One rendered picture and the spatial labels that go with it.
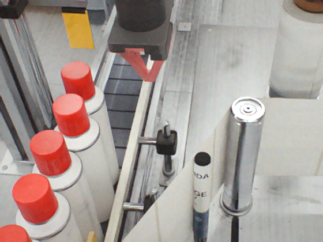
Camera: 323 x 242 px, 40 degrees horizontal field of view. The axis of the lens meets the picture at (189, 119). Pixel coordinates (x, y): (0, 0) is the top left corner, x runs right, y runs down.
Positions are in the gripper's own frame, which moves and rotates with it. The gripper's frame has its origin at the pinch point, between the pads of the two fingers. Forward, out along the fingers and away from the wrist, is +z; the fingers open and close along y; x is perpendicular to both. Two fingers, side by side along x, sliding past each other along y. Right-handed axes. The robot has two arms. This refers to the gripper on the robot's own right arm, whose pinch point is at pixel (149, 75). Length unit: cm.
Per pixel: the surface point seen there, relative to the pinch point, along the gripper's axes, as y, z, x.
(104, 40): 13.9, 4.9, 9.8
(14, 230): -27.3, -7.0, 6.5
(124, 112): 5.6, 13.2, 6.1
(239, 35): 28.0, 13.5, -12.7
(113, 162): -8.3, 8.4, 4.5
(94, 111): -9.4, -2.6, 4.9
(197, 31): 35.6, 18.3, -3.9
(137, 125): -0.1, 9.9, 2.7
